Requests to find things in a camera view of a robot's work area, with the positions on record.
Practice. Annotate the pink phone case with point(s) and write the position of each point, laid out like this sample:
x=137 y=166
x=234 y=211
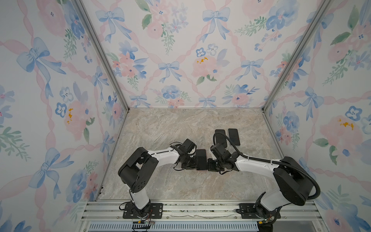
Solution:
x=201 y=159

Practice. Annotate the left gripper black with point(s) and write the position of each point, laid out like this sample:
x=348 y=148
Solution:
x=192 y=166

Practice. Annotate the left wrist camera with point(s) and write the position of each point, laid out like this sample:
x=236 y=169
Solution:
x=188 y=147

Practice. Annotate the black phone case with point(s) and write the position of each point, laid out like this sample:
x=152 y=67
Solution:
x=219 y=137

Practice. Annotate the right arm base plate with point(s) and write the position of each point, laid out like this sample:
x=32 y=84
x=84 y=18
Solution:
x=252 y=211

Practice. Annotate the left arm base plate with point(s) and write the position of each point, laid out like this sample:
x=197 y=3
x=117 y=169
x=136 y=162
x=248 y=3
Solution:
x=150 y=211

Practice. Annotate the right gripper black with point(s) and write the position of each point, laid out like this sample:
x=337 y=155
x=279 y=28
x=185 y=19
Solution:
x=209 y=163

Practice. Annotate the aluminium rail frame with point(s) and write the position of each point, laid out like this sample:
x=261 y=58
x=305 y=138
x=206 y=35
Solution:
x=199 y=216

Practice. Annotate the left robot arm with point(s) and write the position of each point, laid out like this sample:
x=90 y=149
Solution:
x=139 y=167

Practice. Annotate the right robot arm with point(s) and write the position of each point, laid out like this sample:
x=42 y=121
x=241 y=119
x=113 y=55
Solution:
x=295 y=185

